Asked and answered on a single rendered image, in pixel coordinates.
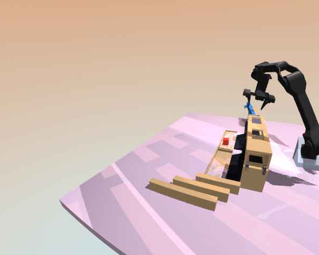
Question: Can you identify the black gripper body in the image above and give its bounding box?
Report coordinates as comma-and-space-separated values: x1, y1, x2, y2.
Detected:
243, 84, 275, 103

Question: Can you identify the red cube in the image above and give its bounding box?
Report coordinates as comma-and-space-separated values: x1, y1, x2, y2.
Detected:
222, 138, 229, 146

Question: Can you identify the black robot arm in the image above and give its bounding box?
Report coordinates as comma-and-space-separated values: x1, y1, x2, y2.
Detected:
251, 61, 319, 160

